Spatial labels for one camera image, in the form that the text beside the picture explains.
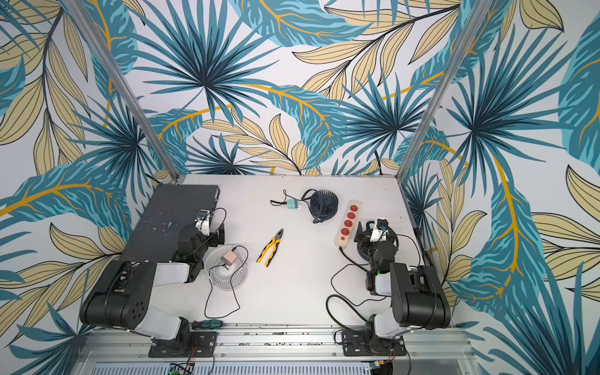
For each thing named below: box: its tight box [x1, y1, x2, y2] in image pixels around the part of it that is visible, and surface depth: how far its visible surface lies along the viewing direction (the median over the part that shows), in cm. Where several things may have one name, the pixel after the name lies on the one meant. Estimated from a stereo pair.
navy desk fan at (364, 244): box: [353, 221, 377, 262], surface depth 83 cm
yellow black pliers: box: [256, 228, 284, 268], surface depth 96 cm
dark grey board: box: [121, 184, 221, 262], surface depth 100 cm
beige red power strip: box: [335, 200, 363, 249], surface depth 101 cm
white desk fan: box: [203, 244, 249, 292], surface depth 84 cm
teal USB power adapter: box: [287, 198, 299, 210], surface depth 109 cm
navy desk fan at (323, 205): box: [309, 189, 340, 224], surface depth 105 cm
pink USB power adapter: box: [221, 250, 238, 267], surface depth 85 cm
